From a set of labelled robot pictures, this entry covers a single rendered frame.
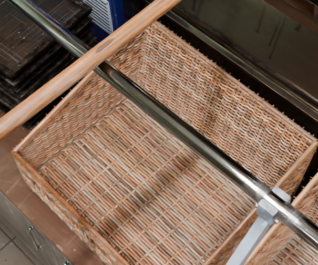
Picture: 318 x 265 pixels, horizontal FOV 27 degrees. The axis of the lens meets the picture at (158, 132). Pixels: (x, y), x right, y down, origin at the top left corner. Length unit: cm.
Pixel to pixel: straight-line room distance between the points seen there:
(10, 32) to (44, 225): 49
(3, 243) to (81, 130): 71
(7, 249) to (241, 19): 126
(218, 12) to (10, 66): 52
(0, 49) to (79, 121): 28
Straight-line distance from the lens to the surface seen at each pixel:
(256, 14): 143
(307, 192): 145
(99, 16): 190
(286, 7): 133
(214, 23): 151
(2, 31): 172
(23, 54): 166
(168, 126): 110
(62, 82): 112
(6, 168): 180
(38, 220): 171
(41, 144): 169
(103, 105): 178
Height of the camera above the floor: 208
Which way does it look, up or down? 57 degrees down
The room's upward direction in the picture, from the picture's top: 5 degrees counter-clockwise
